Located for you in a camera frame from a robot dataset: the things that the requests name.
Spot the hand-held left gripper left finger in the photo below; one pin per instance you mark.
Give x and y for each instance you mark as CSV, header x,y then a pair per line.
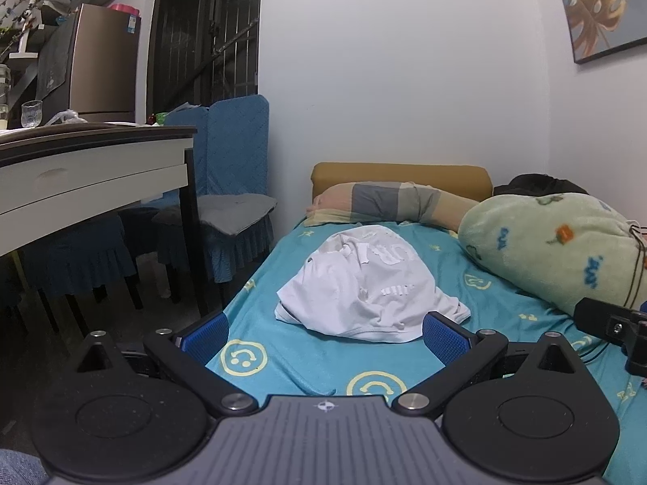
x,y
207,336

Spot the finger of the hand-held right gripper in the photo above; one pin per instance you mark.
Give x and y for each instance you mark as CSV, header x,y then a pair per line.
x,y
599,316

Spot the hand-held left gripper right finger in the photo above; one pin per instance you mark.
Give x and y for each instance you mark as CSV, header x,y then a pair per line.
x,y
445,338

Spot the white t-shirt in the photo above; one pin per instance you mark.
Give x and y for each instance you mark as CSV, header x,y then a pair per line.
x,y
374,293

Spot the green printed blanket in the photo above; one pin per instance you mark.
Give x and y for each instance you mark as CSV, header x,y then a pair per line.
x,y
551,252

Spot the bed with teal smiley sheet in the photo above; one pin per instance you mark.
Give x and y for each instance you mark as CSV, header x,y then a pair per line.
x,y
303,358

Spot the grey seat cushion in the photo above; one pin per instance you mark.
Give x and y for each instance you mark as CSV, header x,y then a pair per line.
x,y
227,212

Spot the dark cloth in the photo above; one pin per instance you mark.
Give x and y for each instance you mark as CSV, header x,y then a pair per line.
x,y
541,184

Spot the plaid pillow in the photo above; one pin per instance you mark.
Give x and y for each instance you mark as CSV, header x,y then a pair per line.
x,y
384,202

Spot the blue covered chair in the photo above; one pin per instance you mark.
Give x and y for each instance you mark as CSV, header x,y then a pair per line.
x,y
237,141
76,257

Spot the mustard headboard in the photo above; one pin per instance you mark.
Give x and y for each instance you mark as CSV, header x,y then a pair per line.
x,y
399,174

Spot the white table with black legs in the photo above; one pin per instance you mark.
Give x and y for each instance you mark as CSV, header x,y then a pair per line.
x,y
76,177

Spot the green bowl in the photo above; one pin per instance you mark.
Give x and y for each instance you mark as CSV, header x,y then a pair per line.
x,y
161,117

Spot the person's jeans leg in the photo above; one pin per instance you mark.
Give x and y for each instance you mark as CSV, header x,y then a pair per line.
x,y
17,467

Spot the clear plastic bag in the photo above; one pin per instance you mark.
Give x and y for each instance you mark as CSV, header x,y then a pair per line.
x,y
65,117

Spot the glass cup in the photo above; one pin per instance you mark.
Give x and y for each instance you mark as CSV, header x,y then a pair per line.
x,y
31,113

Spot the brown fridge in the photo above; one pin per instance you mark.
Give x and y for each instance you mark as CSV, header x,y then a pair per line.
x,y
101,65

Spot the dark barred door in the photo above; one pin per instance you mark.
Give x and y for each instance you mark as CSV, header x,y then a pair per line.
x,y
202,35

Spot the clear bottle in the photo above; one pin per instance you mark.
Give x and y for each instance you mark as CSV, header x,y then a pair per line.
x,y
4,96

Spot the pink container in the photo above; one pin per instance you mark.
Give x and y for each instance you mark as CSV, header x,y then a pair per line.
x,y
124,9

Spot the white shelf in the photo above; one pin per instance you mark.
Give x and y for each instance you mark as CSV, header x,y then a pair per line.
x,y
35,5

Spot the leaf wall picture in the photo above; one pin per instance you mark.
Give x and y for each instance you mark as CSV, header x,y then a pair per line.
x,y
596,5

